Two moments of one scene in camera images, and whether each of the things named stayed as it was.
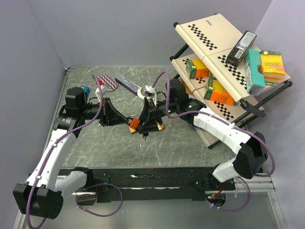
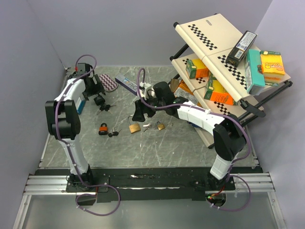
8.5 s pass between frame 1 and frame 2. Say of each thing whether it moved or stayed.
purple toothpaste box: stayed
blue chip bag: stayed
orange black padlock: moved
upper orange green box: stayed
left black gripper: moved
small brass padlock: stayed
